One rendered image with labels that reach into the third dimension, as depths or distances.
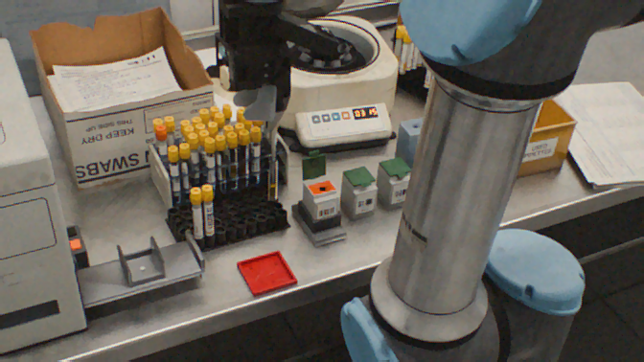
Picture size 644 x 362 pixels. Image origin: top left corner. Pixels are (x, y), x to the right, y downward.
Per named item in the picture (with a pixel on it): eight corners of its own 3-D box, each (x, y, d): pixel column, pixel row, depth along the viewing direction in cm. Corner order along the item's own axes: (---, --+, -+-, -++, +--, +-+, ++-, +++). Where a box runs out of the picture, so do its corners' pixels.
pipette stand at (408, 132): (405, 189, 130) (413, 141, 124) (388, 164, 135) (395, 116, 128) (458, 178, 133) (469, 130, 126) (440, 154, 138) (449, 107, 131)
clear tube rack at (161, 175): (170, 214, 122) (166, 178, 118) (151, 177, 129) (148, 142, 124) (288, 183, 130) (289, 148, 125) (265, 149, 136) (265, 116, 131)
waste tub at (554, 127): (498, 183, 133) (511, 135, 126) (459, 139, 142) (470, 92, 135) (563, 169, 137) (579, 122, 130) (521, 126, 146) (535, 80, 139)
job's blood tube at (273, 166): (270, 213, 123) (271, 163, 117) (266, 207, 124) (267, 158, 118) (278, 210, 124) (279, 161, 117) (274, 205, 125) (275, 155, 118)
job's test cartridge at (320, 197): (313, 231, 119) (315, 199, 115) (301, 212, 122) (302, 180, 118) (336, 224, 121) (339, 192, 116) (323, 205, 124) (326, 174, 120)
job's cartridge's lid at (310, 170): (303, 155, 115) (301, 153, 116) (303, 182, 118) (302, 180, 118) (326, 149, 117) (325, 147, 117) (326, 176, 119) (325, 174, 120)
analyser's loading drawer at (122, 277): (57, 322, 102) (51, 296, 99) (48, 288, 107) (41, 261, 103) (206, 279, 110) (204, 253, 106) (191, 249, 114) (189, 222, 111)
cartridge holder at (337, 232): (315, 247, 118) (316, 230, 116) (290, 211, 124) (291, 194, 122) (346, 238, 120) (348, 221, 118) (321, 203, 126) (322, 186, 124)
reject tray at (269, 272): (254, 297, 110) (254, 293, 110) (236, 265, 115) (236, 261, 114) (297, 283, 113) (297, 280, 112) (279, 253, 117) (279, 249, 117)
